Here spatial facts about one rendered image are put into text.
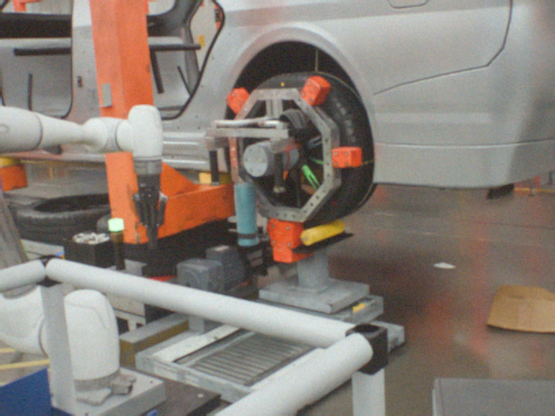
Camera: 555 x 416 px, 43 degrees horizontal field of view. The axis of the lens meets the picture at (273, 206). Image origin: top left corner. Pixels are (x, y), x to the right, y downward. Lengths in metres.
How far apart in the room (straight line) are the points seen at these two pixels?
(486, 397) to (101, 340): 1.03
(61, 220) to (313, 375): 3.42
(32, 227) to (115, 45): 1.43
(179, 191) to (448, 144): 1.21
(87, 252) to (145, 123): 0.90
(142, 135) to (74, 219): 1.78
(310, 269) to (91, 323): 1.40
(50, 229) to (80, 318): 2.01
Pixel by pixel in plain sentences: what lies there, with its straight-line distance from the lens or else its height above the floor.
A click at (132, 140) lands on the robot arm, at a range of 2.19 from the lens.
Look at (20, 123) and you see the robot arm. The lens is 1.79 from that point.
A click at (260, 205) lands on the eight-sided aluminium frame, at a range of 3.03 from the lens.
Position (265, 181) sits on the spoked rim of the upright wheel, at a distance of 3.16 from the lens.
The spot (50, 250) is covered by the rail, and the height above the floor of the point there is 0.38.
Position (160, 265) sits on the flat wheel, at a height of 0.33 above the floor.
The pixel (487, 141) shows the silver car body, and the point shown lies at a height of 0.92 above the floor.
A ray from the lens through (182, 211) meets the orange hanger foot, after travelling 3.13.
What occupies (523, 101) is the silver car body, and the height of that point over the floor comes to 1.05.
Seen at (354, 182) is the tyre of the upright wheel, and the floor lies 0.74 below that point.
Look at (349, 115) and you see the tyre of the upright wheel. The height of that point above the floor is 1.01.
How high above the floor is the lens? 1.22
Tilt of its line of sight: 11 degrees down
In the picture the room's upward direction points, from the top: 3 degrees counter-clockwise
